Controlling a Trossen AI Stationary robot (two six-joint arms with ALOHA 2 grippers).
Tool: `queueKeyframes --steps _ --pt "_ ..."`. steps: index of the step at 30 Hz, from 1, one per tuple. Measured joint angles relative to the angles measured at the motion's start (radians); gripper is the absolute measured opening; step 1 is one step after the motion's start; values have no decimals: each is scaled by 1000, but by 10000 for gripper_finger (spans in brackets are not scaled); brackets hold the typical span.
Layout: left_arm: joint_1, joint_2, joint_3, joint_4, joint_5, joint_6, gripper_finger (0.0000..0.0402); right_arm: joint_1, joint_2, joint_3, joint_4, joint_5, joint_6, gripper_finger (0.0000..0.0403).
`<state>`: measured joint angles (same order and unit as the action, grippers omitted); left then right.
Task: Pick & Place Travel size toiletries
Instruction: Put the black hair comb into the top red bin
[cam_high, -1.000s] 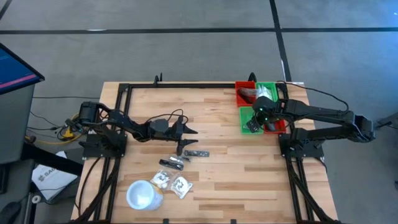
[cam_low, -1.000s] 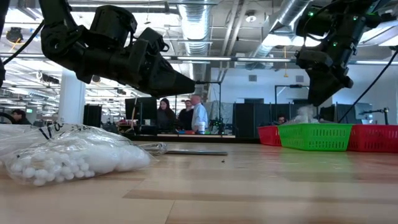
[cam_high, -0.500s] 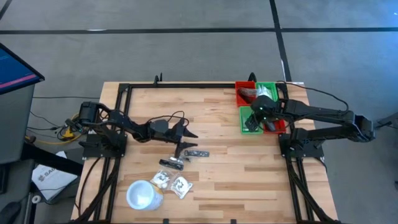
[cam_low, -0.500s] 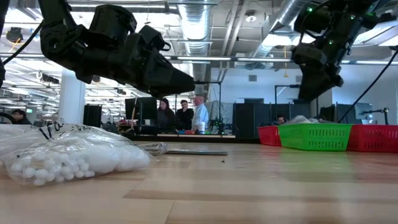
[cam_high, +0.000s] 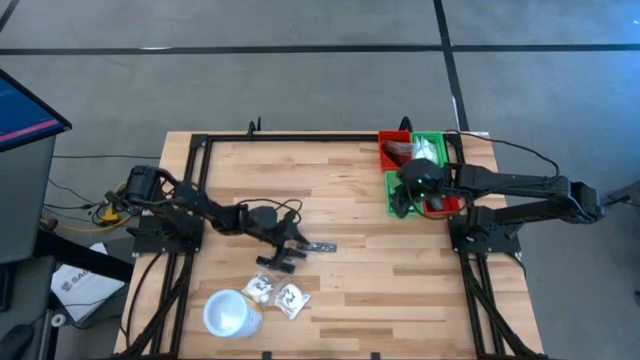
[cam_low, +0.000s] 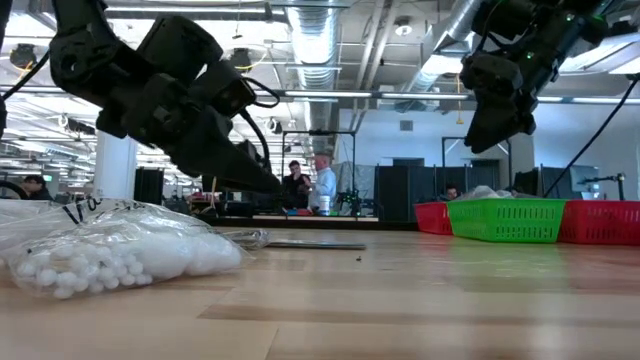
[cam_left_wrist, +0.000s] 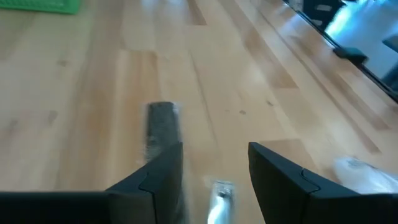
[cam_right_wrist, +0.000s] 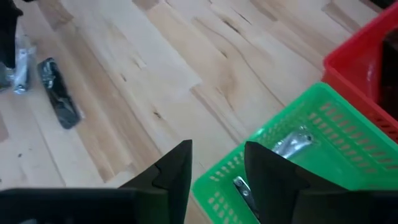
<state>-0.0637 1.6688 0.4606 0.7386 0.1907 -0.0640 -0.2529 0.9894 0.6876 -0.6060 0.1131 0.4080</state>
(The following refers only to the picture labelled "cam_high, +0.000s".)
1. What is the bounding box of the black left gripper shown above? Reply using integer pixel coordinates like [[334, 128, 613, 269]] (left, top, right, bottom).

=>
[[269, 227, 314, 265]]

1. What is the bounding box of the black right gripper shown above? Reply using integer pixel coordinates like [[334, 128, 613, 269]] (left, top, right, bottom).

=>
[[392, 184, 431, 217]]

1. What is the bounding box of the black comb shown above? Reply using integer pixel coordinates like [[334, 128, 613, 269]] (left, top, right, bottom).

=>
[[297, 241, 338, 253], [255, 256, 297, 276]]

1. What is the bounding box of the clear bag of cotton balls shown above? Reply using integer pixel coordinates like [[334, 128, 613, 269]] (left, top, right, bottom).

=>
[[272, 281, 312, 322], [240, 271, 279, 305]]

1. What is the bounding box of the clear plastic bag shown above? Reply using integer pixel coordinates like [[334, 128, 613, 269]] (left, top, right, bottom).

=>
[[411, 136, 440, 165]]

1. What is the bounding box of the green plastic basket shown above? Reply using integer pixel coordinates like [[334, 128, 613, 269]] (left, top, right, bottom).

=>
[[409, 131, 450, 169], [383, 170, 426, 219]]

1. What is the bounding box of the dark brown item in bag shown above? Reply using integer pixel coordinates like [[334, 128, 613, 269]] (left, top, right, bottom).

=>
[[382, 140, 417, 167]]

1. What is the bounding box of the small red plastic basket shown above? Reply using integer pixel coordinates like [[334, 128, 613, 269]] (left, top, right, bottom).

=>
[[377, 130, 414, 173]]

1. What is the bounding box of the white plastic cup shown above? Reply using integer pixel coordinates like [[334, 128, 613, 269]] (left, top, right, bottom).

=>
[[201, 288, 265, 340]]

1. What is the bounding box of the black stand beam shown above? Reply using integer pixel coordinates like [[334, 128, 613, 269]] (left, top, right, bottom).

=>
[[33, 228, 135, 284]]

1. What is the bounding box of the white paper box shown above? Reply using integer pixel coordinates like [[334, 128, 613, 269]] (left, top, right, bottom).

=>
[[49, 242, 127, 324]]

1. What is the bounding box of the black stand foot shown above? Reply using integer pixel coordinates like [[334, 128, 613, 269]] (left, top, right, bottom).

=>
[[594, 178, 640, 209]]

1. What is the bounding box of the grey cabinet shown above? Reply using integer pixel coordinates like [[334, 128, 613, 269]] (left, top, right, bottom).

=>
[[0, 133, 57, 265]]

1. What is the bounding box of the monitor with blue screen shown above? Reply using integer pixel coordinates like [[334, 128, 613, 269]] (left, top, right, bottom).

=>
[[0, 68, 73, 153]]

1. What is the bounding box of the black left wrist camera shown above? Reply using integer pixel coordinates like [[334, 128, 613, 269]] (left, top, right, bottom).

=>
[[280, 208, 303, 235]]

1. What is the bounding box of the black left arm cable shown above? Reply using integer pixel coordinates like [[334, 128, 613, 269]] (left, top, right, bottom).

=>
[[234, 197, 305, 224]]

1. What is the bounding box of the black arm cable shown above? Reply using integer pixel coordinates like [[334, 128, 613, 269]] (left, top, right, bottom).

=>
[[234, 197, 305, 224], [443, 128, 562, 177]]

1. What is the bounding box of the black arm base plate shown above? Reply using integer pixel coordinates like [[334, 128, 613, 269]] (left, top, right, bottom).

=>
[[130, 208, 206, 255], [448, 214, 522, 255]]

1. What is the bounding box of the black aluminium table frame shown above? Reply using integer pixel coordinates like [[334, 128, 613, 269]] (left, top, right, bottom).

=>
[[117, 130, 549, 360]]

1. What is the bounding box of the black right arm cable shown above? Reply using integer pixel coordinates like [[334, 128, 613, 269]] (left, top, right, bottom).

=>
[[443, 128, 562, 177]]

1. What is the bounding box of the yellow cable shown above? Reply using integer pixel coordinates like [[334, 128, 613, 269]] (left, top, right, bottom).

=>
[[39, 182, 132, 234]]

